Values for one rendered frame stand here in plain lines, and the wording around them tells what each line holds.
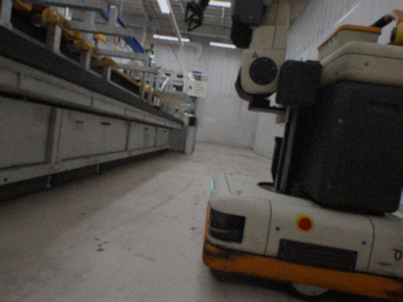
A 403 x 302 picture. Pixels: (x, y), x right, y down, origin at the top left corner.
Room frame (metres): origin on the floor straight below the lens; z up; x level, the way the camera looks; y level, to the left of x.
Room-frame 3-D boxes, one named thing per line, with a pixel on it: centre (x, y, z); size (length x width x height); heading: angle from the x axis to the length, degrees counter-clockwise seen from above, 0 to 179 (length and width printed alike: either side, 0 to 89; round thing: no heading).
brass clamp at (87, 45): (1.31, 0.66, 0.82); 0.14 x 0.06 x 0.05; 177
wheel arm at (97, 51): (1.32, 0.57, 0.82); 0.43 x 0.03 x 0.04; 87
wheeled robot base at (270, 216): (1.03, -0.40, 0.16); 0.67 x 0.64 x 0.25; 87
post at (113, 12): (1.54, 0.65, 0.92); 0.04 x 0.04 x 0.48; 87
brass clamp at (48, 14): (1.06, 0.67, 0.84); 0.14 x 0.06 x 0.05; 177
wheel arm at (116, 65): (1.57, 0.56, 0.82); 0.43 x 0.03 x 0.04; 87
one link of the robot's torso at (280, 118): (0.97, -0.23, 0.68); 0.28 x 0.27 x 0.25; 177
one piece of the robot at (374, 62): (1.02, -0.49, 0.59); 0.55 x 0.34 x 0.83; 177
